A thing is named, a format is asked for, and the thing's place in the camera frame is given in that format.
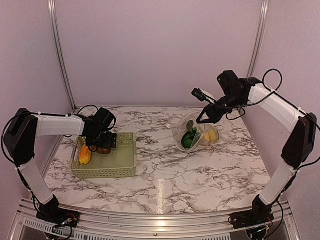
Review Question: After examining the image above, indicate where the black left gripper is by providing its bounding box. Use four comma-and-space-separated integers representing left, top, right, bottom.
85, 129, 117, 148

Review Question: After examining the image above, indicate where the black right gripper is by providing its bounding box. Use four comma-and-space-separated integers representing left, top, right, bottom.
196, 92, 245, 124

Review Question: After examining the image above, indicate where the brown potato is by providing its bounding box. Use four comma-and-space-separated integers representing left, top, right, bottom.
96, 147, 112, 155

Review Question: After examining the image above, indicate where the clear zip top bag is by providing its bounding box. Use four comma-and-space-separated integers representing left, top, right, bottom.
166, 112, 220, 153

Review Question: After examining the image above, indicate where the green white bok choy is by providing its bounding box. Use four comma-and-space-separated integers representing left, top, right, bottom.
181, 132, 200, 150

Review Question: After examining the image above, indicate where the orange yellow mango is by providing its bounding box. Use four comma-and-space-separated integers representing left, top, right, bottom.
78, 145, 92, 166

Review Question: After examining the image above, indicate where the beige perforated plastic basket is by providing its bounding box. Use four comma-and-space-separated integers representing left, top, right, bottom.
69, 132, 138, 179

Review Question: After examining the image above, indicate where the dark green cucumber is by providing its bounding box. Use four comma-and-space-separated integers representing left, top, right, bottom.
186, 120, 197, 133

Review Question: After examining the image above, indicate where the yellow lemon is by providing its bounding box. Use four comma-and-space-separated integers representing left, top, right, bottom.
201, 132, 211, 145

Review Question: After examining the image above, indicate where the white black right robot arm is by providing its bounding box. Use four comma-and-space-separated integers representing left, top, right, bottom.
191, 70, 320, 229

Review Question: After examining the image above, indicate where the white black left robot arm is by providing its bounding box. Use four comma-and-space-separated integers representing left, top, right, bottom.
0, 107, 117, 227

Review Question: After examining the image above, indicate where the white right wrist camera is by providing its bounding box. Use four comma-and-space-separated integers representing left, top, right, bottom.
191, 88, 216, 104

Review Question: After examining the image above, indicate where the right aluminium frame post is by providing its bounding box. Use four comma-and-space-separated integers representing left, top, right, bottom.
246, 0, 270, 77

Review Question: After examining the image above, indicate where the aluminium frame post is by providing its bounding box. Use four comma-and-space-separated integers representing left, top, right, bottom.
246, 0, 270, 77
48, 0, 77, 111

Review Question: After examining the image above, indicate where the aluminium front rail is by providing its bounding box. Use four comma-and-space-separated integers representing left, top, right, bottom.
7, 198, 301, 240

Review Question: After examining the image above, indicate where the left aluminium frame post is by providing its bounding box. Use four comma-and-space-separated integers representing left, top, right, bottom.
48, 0, 77, 111

